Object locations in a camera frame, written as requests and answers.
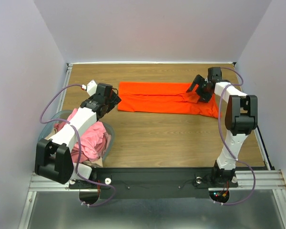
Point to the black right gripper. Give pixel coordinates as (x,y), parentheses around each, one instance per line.
(201,88)

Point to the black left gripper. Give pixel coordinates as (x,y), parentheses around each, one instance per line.
(114,101)

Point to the orange t shirt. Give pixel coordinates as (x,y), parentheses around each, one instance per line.
(166,98)

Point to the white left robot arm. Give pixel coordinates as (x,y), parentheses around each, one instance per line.
(53,156)

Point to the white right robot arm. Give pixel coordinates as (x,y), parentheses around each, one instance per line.
(241,118)

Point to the pink t shirt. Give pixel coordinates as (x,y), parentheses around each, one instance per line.
(95,143)

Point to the clear plastic basket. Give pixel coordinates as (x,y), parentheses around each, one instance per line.
(96,142)

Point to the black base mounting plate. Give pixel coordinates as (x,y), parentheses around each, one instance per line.
(172,182)

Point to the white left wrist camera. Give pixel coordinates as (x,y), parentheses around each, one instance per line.
(90,88)

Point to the aluminium frame rail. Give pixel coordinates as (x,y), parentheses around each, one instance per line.
(42,184)

